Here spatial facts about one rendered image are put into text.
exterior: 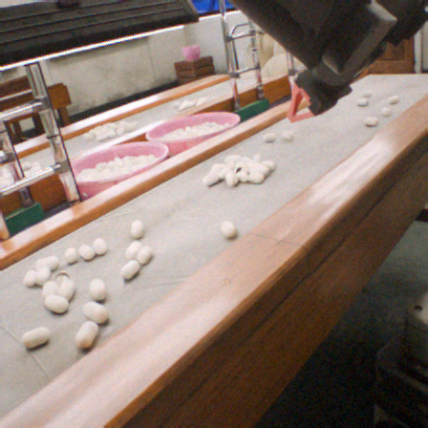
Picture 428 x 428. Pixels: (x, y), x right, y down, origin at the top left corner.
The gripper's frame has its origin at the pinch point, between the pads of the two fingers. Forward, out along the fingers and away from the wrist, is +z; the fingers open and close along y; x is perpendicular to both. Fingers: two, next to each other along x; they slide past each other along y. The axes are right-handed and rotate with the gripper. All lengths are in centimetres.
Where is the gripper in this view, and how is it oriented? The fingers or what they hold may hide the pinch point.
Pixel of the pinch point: (292, 117)
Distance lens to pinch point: 76.7
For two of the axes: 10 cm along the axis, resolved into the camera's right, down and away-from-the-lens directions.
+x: 6.1, 7.9, -0.9
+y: -6.6, 4.3, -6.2
